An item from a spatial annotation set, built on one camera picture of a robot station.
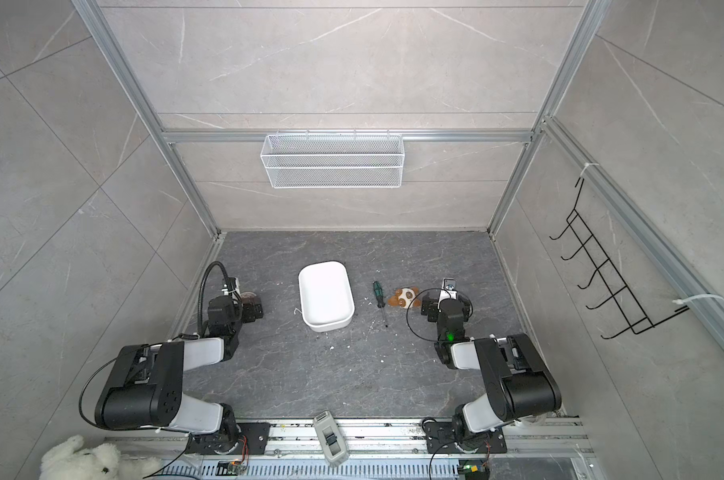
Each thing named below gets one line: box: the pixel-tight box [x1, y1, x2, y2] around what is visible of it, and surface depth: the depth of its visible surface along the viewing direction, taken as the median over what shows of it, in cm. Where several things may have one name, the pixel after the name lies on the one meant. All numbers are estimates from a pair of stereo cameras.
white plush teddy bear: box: [40, 434, 164, 480], surface depth 57 cm
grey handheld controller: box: [313, 410, 349, 467], surface depth 71 cm
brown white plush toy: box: [387, 286, 421, 309], surface depth 99 cm
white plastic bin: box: [298, 260, 355, 333], surface depth 101 cm
